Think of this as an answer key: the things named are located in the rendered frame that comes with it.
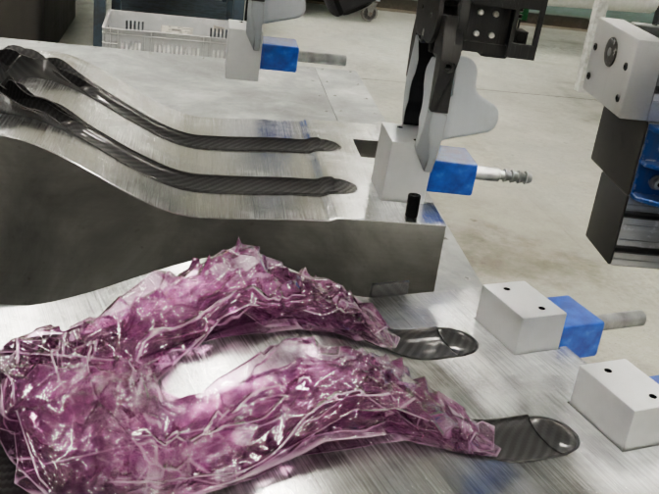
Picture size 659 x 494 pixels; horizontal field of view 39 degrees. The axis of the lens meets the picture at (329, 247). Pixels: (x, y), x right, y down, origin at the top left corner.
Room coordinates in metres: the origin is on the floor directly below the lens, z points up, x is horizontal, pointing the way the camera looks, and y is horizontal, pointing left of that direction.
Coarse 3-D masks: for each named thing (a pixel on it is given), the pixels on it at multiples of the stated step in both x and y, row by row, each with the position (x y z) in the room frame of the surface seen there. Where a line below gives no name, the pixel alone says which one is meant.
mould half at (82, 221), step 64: (0, 128) 0.62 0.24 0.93; (128, 128) 0.76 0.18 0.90; (192, 128) 0.84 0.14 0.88; (256, 128) 0.87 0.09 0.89; (320, 128) 0.88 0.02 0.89; (0, 192) 0.61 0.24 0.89; (64, 192) 0.62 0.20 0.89; (128, 192) 0.63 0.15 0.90; (192, 192) 0.68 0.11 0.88; (0, 256) 0.61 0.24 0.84; (64, 256) 0.62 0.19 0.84; (128, 256) 0.63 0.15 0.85; (192, 256) 0.63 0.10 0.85; (320, 256) 0.65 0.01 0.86; (384, 256) 0.66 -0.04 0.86
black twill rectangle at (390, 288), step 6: (384, 282) 0.60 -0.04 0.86; (390, 282) 0.60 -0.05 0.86; (396, 282) 0.60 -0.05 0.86; (402, 282) 0.61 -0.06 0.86; (408, 282) 0.61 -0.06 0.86; (372, 288) 0.60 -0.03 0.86; (378, 288) 0.60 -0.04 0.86; (384, 288) 0.60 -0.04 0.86; (390, 288) 0.60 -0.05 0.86; (396, 288) 0.60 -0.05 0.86; (402, 288) 0.61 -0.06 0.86; (372, 294) 0.60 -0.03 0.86; (378, 294) 0.60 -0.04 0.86; (384, 294) 0.60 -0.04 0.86; (390, 294) 0.60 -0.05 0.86; (396, 294) 0.61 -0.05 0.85; (402, 294) 0.61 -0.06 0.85
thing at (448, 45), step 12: (444, 12) 0.70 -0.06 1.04; (444, 24) 0.69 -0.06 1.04; (456, 24) 0.69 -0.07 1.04; (444, 36) 0.68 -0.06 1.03; (456, 36) 0.69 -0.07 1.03; (444, 48) 0.68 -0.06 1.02; (456, 48) 0.68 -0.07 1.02; (444, 60) 0.68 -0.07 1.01; (456, 60) 0.68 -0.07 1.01; (444, 72) 0.68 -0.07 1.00; (432, 84) 0.69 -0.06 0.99; (444, 84) 0.68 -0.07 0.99; (432, 96) 0.68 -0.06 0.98; (444, 96) 0.69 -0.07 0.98; (432, 108) 0.68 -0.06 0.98; (444, 108) 0.69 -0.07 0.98
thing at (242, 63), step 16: (240, 32) 0.97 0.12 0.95; (240, 48) 0.97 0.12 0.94; (272, 48) 0.98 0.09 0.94; (288, 48) 0.98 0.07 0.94; (240, 64) 0.97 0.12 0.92; (256, 64) 0.97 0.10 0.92; (272, 64) 0.98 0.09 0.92; (288, 64) 0.98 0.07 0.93; (336, 64) 1.01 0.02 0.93; (256, 80) 0.98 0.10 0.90
